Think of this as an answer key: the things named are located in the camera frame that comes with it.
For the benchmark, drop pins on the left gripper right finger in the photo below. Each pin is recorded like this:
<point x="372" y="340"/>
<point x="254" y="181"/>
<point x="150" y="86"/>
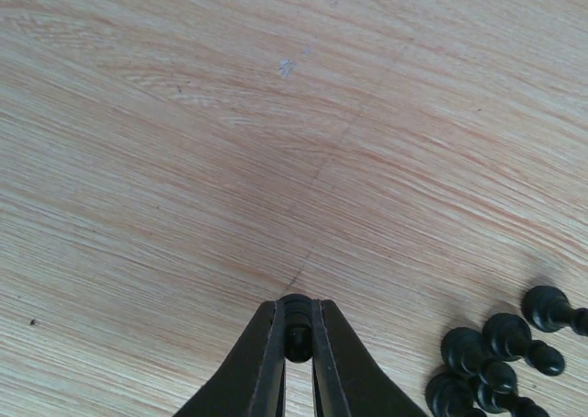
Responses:
<point x="347" y="381"/>

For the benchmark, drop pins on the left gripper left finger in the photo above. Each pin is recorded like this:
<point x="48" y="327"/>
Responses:
<point x="251" y="379"/>

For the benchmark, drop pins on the black chess piece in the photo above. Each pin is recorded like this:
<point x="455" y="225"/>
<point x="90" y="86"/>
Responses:
<point x="509" y="337"/>
<point x="495" y="402"/>
<point x="548" y="309"/>
<point x="465" y="352"/>
<point x="449" y="395"/>
<point x="298" y="328"/>

